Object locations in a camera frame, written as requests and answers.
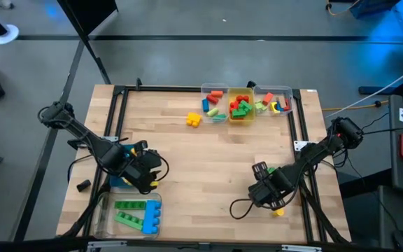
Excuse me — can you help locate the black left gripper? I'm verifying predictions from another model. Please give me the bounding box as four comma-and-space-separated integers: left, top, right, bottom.
119, 139, 163, 195

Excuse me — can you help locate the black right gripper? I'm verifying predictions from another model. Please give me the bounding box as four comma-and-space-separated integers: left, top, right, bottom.
248, 160, 294, 211

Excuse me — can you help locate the yellow stud block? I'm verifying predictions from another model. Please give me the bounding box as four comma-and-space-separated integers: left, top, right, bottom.
185, 111, 203, 128

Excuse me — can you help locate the blue plastic bin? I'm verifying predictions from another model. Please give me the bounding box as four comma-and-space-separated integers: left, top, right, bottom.
108, 143, 136, 192

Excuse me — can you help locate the black cylinder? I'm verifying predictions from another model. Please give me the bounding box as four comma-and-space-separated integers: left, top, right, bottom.
76, 178, 92, 193

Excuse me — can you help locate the large clear plastic bin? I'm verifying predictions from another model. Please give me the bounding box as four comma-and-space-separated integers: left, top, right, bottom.
88, 191, 163, 248

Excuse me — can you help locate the small clear plastic bin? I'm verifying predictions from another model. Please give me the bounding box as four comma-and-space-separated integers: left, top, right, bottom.
200, 82, 230, 125
253, 85, 294, 118

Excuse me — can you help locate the yellow translucent plastic bin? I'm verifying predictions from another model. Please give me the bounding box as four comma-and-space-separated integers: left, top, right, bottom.
227, 87, 257, 126

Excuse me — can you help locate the black side cart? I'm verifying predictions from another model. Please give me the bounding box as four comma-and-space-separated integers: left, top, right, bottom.
376, 93, 403, 252

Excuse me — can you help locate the black stand foot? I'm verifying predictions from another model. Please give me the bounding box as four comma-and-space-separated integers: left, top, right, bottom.
358, 69, 403, 97

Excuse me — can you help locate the black partition panel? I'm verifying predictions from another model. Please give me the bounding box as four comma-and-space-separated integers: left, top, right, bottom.
56, 0, 119, 85

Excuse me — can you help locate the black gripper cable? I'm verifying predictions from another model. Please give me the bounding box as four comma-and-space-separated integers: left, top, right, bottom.
229, 197, 259, 221
151, 153, 171, 183

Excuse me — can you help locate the black cable bundle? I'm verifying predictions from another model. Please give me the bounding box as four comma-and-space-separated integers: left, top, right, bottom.
56, 174, 115, 242
297, 174, 351, 244

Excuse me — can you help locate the yellow cable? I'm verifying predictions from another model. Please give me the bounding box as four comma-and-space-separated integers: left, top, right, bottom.
322, 86, 403, 112
325, 0, 362, 17

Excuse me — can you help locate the white cable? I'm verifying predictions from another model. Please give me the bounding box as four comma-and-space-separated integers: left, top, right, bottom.
323, 57, 403, 120

